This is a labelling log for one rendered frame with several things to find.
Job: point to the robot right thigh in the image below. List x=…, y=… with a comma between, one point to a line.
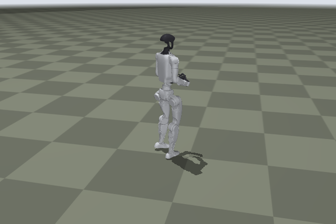
x=176, y=103

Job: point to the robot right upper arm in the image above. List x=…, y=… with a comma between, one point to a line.
x=174, y=62

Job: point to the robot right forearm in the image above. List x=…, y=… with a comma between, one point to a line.
x=182, y=82

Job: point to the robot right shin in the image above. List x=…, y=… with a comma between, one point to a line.
x=173, y=138

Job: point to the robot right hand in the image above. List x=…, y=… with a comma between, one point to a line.
x=183, y=77

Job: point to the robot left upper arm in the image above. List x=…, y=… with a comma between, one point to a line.
x=156, y=70

